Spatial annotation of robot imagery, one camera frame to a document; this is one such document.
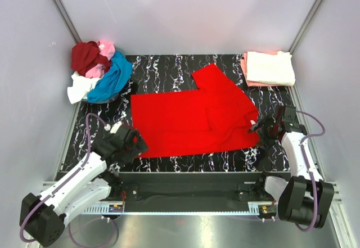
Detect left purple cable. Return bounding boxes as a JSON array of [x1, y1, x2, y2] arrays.
[[18, 112, 110, 243]]

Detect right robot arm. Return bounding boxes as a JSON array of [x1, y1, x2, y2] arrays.
[[249, 114, 335, 232]]

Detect left aluminium corner post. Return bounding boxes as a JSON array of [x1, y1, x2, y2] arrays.
[[52, 0, 82, 43]]

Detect right aluminium corner post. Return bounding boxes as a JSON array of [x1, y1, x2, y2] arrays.
[[289, 0, 325, 55]]

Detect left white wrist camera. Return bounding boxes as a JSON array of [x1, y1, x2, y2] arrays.
[[104, 121, 122, 134]]

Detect pink t shirt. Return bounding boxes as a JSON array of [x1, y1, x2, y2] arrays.
[[85, 40, 115, 78]]

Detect aluminium corner post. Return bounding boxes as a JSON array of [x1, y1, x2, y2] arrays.
[[52, 0, 82, 43], [289, 0, 325, 55]]

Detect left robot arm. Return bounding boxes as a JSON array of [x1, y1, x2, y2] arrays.
[[19, 125, 149, 247]]

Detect folded salmon t shirt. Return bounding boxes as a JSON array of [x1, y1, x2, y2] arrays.
[[240, 52, 281, 87]]

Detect blue t shirt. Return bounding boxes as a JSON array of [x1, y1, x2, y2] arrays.
[[87, 51, 133, 103]]

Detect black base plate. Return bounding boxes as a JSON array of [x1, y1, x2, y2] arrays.
[[88, 171, 290, 213]]

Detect folded white t shirt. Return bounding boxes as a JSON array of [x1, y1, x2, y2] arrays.
[[244, 51, 295, 87]]

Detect bright red t shirt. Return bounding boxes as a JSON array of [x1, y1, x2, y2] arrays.
[[130, 64, 259, 158]]

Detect dark red t shirt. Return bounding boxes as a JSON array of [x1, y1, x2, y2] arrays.
[[71, 41, 111, 76]]

